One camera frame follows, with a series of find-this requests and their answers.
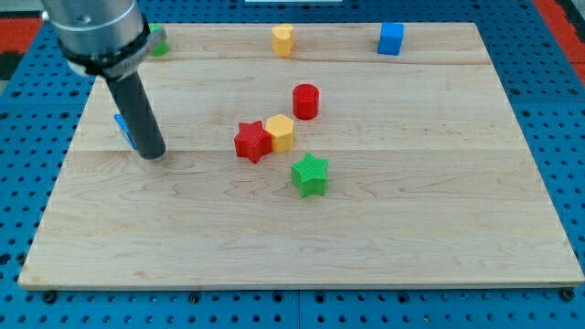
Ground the light wooden board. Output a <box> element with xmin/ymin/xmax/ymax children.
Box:
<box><xmin>19</xmin><ymin>23</ymin><xmax>584</xmax><ymax>291</ymax></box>

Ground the red star block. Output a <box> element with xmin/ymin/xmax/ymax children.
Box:
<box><xmin>234</xmin><ymin>121</ymin><xmax>272</xmax><ymax>164</ymax></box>

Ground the green star block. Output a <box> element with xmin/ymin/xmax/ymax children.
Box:
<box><xmin>291</xmin><ymin>153</ymin><xmax>329</xmax><ymax>198</ymax></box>

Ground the red cylinder block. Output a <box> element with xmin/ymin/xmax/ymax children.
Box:
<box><xmin>292</xmin><ymin>84</ymin><xmax>320</xmax><ymax>120</ymax></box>

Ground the blue block behind rod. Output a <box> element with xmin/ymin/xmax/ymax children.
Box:
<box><xmin>113</xmin><ymin>113</ymin><xmax>137</xmax><ymax>151</ymax></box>

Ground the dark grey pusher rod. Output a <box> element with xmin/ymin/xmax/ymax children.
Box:
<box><xmin>106</xmin><ymin>72</ymin><xmax>166</xmax><ymax>160</ymax></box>

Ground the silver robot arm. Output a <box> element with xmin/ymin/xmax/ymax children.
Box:
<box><xmin>41</xmin><ymin>0</ymin><xmax>166</xmax><ymax>80</ymax></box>

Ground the green block behind arm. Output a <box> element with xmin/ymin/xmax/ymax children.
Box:
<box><xmin>149</xmin><ymin>23</ymin><xmax>169</xmax><ymax>58</ymax></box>

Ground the blue cube block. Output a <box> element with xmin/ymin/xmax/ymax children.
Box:
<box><xmin>378</xmin><ymin>22</ymin><xmax>405</xmax><ymax>56</ymax></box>

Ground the yellow hexagon block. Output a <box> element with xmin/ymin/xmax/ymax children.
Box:
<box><xmin>265</xmin><ymin>114</ymin><xmax>294</xmax><ymax>153</ymax></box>

